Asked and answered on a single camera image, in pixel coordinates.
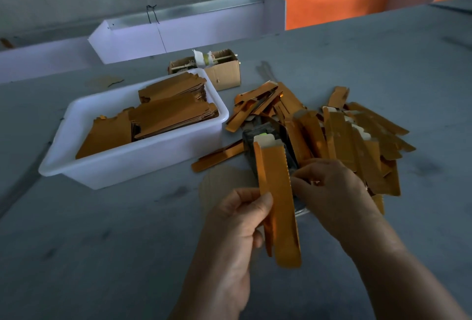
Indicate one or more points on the pile of beige blanks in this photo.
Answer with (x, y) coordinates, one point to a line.
(225, 179)

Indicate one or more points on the person's left forearm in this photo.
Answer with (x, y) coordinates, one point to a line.
(210, 307)

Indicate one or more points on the long white tray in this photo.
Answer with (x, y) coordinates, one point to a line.
(221, 24)
(40, 61)

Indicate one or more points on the white plastic bin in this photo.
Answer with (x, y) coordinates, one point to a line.
(129, 162)

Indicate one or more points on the person's right hand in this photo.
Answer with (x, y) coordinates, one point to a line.
(343, 198)

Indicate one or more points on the black tape dispenser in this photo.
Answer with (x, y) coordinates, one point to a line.
(248, 130)

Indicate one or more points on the pile of gold boxes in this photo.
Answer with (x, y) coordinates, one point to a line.
(354, 139)

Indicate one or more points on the person's right forearm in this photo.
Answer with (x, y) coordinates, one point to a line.
(409, 279)

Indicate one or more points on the person's left hand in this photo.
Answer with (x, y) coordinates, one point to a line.
(228, 246)

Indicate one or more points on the small cardboard box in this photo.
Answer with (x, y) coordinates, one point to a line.
(227, 74)

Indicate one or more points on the gold cartons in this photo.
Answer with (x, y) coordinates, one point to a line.
(173, 109)

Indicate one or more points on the small brown object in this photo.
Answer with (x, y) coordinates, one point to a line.
(5, 43)

